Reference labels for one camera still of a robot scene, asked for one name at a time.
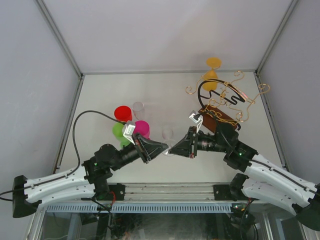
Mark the blue slotted cable duct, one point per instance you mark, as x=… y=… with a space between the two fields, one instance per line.
x=143 y=208

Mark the red wine glass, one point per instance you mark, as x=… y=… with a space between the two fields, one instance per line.
x=123 y=113

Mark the aluminium mounting rail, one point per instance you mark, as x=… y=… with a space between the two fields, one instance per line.
x=172 y=192

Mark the green wine glass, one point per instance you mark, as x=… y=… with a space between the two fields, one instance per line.
x=117 y=131

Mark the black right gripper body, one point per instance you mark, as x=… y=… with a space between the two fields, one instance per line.
x=197 y=146

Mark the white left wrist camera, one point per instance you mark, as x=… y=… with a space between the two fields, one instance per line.
x=128 y=130

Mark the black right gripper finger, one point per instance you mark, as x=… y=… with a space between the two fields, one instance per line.
x=181 y=152
x=183 y=143

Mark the brown wooden rack base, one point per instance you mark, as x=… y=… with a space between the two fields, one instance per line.
x=210 y=123

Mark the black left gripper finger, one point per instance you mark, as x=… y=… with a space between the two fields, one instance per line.
x=153 y=156
x=155 y=147

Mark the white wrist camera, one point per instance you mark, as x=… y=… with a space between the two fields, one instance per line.
x=197 y=119
x=128 y=130

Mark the clear wine glass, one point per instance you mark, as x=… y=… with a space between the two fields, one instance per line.
x=167 y=135
x=138 y=109

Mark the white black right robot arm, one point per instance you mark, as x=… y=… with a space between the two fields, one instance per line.
x=258 y=178

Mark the clear wine glass front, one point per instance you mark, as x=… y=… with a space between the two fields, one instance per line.
x=138 y=109

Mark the gold wire glass rack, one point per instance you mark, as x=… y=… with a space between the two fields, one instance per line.
x=228 y=95

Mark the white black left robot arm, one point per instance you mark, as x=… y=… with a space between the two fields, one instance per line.
x=84 y=182

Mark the clear wine glass back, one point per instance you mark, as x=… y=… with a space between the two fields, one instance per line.
x=167 y=135

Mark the pink wine glass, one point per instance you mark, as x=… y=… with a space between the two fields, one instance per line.
x=142 y=128

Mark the yellow wine glass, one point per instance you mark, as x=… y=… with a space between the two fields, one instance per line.
x=214 y=63

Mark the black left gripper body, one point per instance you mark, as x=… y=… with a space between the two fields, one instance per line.
x=139 y=148

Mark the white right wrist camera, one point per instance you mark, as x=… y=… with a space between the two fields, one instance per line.
x=197 y=119

